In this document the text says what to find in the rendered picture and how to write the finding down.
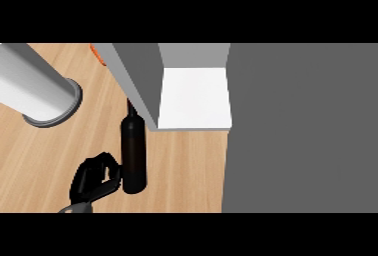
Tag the dark wine bottle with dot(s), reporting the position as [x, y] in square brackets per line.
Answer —
[133, 156]

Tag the white cylindrical container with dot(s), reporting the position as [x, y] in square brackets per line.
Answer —
[31, 90]

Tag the dark grey cabinet door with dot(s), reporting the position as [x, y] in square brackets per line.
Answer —
[302, 128]

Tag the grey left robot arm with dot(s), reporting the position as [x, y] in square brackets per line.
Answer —
[77, 208]

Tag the grey open cabinet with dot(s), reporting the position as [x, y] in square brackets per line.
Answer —
[193, 100]

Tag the orange object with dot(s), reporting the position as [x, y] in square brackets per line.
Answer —
[97, 56]

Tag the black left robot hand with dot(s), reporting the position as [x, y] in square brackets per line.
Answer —
[87, 181]

